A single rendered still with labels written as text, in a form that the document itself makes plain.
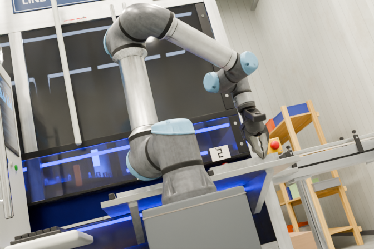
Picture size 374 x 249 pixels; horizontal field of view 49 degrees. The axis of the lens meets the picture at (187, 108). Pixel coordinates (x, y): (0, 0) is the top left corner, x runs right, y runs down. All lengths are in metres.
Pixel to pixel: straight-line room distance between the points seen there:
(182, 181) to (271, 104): 8.68
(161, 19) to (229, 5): 9.41
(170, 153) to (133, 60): 0.37
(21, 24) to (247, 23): 8.68
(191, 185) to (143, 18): 0.53
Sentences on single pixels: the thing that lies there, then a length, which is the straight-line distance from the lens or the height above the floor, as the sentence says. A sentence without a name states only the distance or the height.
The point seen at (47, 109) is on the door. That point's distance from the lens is 1.92.
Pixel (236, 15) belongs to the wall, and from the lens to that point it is 10.53.
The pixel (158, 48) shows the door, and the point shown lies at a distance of 2.00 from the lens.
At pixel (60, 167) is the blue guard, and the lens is 1.83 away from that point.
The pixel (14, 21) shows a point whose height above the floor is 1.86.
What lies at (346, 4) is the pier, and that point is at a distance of 6.06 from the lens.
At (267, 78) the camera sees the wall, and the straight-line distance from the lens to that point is 9.89.
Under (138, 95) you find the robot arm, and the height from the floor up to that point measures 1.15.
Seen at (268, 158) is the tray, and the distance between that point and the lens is 1.52.
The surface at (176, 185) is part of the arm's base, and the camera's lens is 1.05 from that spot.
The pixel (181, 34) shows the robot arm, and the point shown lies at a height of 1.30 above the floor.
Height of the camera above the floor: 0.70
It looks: 17 degrees up
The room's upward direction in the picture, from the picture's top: 15 degrees counter-clockwise
